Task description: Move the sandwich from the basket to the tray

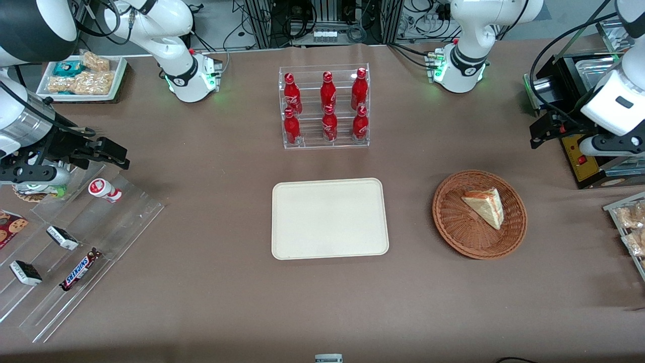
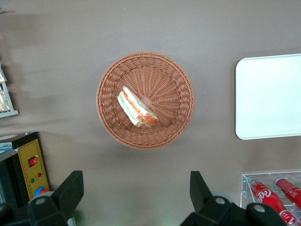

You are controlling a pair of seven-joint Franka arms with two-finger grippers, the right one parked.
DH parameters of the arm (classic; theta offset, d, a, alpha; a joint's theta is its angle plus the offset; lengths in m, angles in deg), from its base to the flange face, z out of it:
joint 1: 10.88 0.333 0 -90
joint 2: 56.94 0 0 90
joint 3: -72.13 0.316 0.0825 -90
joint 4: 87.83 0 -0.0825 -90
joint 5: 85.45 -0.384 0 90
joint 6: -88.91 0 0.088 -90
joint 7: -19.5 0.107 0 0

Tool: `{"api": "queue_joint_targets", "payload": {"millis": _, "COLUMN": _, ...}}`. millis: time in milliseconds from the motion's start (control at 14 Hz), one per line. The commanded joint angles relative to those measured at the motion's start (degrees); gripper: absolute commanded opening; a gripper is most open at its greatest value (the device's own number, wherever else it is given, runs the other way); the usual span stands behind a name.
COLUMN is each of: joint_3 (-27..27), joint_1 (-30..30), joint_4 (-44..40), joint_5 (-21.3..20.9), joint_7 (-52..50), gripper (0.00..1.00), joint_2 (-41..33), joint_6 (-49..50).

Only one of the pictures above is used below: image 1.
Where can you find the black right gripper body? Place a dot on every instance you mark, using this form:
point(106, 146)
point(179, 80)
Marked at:
point(59, 143)

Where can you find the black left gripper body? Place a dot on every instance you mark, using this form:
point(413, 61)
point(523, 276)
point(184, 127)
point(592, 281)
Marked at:
point(565, 127)

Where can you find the triangular sandwich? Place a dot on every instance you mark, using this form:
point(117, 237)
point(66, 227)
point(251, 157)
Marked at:
point(485, 204)

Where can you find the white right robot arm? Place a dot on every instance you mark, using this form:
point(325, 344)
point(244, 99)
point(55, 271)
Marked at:
point(166, 25)

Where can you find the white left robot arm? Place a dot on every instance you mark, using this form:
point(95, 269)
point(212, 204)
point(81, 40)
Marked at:
point(468, 50)

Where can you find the white rectangular snack tray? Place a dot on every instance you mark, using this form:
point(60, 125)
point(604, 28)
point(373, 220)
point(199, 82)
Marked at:
point(117, 75)

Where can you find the grey pastry tray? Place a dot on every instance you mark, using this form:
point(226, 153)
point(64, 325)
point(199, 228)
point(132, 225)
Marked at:
point(612, 212)

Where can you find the round brown wicker basket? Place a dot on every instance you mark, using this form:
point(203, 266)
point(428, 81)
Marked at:
point(453, 222)

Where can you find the cream rectangular plastic tray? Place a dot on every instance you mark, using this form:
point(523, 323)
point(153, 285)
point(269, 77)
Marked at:
point(330, 219)

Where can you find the white red yogurt bottle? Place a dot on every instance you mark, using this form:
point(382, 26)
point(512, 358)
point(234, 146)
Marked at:
point(102, 189)

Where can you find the black food warmer machine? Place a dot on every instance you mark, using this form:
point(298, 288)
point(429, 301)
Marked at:
point(572, 161)

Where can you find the green white snack cup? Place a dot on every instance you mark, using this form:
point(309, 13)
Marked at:
point(38, 191)

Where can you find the clear peanut snack pack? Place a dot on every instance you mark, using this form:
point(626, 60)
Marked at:
point(94, 82)
point(95, 61)
point(60, 84)

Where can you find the clear acrylic step display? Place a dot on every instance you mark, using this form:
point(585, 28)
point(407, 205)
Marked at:
point(126, 222)

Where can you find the clear plastic food pan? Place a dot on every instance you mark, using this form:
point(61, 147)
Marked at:
point(597, 65)

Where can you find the teal snack pack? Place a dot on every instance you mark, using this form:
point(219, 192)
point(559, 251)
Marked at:
point(67, 68)

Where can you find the black white snack bar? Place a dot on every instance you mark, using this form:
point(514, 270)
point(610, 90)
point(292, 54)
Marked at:
point(26, 273)
point(62, 238)

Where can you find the red cookie pack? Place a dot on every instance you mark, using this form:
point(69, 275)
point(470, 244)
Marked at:
point(11, 229)

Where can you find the wrapped pastry pack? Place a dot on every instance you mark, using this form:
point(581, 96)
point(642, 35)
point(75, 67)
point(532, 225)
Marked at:
point(632, 217)
point(636, 243)

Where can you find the brown snickers bar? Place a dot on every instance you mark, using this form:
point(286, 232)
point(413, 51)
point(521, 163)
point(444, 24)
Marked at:
point(79, 269)

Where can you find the red cola bottle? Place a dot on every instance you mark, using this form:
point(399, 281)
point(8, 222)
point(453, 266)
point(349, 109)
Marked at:
point(292, 128)
point(292, 96)
point(359, 91)
point(360, 125)
point(328, 93)
point(329, 126)

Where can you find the clear acrylic bottle rack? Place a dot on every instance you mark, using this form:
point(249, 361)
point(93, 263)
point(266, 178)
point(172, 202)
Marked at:
point(312, 143)

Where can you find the white power strip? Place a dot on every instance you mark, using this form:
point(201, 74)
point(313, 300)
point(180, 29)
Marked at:
point(325, 36)

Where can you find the white label tag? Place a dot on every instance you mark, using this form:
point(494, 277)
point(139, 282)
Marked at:
point(328, 358)

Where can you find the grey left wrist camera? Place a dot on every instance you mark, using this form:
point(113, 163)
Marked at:
point(589, 147)

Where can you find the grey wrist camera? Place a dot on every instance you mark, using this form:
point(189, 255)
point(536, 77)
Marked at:
point(589, 147)
point(48, 175)

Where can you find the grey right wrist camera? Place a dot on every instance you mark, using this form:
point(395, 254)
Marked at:
point(48, 175)

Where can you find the aluminium frame rack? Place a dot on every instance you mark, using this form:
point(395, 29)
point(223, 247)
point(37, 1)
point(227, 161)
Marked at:
point(252, 20)

